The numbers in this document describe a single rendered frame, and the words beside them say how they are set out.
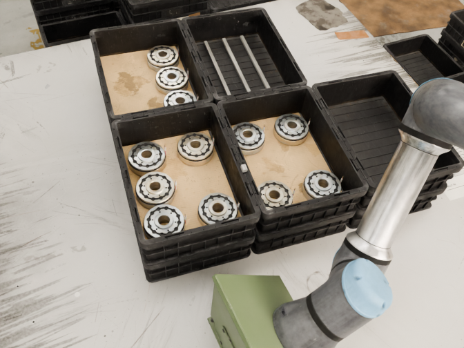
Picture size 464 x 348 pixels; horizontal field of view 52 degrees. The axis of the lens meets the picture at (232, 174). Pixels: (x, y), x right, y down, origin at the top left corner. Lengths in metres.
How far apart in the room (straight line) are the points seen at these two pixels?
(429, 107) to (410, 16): 2.73
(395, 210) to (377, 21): 2.52
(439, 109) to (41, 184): 1.11
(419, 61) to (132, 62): 1.70
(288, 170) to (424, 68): 1.58
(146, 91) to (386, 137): 0.76
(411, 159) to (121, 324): 0.80
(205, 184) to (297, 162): 0.28
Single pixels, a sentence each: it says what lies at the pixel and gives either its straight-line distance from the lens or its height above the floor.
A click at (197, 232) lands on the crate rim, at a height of 0.93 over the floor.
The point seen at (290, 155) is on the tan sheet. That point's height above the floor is 0.83.
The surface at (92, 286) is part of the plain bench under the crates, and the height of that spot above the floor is 0.70.
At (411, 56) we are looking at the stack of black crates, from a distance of 2.85.
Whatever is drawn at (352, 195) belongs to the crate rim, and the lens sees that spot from 1.25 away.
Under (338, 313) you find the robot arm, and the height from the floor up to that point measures 0.98.
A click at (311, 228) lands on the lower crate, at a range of 1.35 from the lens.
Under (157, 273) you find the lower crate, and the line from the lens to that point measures 1.28.
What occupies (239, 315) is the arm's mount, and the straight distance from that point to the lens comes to 1.01.
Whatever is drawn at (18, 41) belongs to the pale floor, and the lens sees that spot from 3.20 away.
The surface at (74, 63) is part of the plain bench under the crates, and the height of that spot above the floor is 0.70.
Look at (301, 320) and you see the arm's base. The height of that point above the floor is 0.93.
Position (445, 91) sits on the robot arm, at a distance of 0.97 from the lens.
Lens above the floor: 1.91
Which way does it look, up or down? 54 degrees down
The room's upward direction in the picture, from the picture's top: 7 degrees clockwise
